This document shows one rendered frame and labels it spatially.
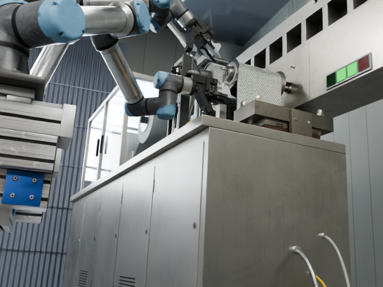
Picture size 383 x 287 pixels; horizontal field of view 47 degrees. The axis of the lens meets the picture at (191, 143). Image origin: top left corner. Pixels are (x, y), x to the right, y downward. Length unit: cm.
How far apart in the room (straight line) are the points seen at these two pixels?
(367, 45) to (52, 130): 126
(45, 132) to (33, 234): 363
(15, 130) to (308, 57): 143
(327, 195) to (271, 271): 39
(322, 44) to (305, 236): 89
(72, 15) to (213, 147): 65
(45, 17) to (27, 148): 33
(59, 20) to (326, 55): 126
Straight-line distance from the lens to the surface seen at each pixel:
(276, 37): 245
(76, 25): 122
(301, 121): 183
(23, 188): 117
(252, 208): 157
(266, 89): 206
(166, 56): 558
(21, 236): 476
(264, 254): 158
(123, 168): 237
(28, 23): 122
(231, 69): 202
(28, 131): 116
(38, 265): 476
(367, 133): 364
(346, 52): 197
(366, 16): 195
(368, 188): 355
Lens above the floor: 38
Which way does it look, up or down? 16 degrees up
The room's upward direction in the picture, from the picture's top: 3 degrees clockwise
